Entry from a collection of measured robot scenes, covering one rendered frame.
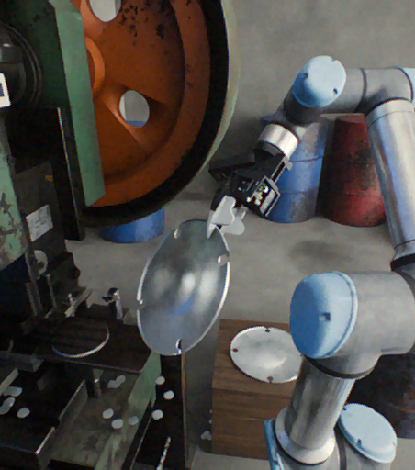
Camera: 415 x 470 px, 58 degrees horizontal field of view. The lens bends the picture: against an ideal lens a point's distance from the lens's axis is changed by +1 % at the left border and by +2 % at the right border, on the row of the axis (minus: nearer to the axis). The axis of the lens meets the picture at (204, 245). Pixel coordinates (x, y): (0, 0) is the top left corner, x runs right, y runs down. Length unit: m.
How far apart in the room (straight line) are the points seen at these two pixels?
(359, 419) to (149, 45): 0.96
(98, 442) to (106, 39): 0.91
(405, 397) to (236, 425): 0.64
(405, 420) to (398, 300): 1.25
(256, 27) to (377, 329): 3.55
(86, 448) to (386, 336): 0.62
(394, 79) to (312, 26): 3.16
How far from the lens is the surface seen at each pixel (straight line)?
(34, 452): 0.85
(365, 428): 0.91
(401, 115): 0.72
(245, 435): 1.53
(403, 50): 4.00
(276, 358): 1.46
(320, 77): 0.69
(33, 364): 0.93
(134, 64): 1.03
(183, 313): 0.74
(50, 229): 0.83
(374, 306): 0.53
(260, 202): 0.73
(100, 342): 0.89
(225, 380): 1.38
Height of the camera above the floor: 1.35
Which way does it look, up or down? 27 degrees down
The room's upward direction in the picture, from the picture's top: straight up
